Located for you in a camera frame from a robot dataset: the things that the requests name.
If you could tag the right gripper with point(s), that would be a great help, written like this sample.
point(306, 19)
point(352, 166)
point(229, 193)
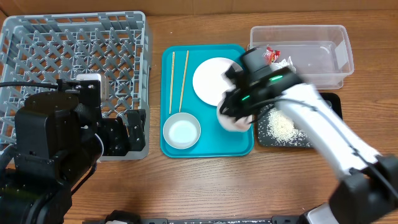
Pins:
point(229, 107)

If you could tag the wooden chopstick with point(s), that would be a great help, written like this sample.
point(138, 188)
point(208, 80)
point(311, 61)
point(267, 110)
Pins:
point(183, 81)
point(171, 82)

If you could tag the red silver snack wrapper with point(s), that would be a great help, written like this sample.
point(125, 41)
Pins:
point(270, 55)

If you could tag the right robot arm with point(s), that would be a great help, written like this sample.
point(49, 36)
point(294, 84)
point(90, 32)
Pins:
point(367, 187)

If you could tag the clear plastic bin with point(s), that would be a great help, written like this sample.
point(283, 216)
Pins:
point(322, 54)

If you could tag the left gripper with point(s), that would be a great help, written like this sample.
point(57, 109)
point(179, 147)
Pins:
point(114, 127)

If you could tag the large white plate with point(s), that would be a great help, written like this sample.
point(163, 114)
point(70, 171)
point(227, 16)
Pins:
point(209, 79)

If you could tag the rice grains pile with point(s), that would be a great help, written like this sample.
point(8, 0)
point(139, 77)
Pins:
point(281, 127)

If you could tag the grey plastic dish rack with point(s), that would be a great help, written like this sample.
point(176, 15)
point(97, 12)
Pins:
point(37, 50)

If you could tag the white napkin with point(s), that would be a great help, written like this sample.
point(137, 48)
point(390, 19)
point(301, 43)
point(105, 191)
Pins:
point(284, 64)

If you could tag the grey bowl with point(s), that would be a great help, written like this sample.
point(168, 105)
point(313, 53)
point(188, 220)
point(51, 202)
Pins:
point(181, 131)

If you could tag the black waste tray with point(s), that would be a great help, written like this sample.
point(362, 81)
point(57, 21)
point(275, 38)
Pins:
point(280, 130)

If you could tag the small pink plate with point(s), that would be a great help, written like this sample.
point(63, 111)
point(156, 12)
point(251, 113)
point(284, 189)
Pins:
point(229, 123)

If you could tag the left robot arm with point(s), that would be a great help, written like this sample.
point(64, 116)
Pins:
point(60, 135)

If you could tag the teal serving tray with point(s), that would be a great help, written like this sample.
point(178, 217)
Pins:
point(214, 141)

